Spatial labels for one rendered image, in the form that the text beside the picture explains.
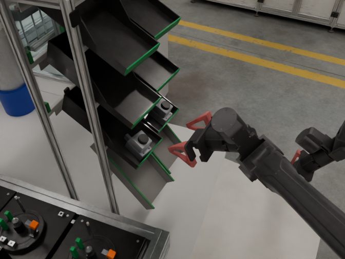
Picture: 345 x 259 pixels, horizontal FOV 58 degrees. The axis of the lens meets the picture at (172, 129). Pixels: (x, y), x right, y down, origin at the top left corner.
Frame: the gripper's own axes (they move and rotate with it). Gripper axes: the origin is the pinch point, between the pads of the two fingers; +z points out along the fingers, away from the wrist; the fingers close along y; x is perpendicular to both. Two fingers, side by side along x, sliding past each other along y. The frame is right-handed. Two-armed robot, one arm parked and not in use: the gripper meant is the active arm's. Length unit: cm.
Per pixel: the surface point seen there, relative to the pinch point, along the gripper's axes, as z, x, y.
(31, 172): 79, 15, 9
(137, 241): 19.9, 29.1, 16.3
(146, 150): 13.7, 4.6, 1.0
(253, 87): 85, 111, -213
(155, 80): 12.7, -9.9, -13.4
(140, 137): 12.8, -0.4, 1.4
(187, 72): 150, 81, -204
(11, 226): 52, 12, 33
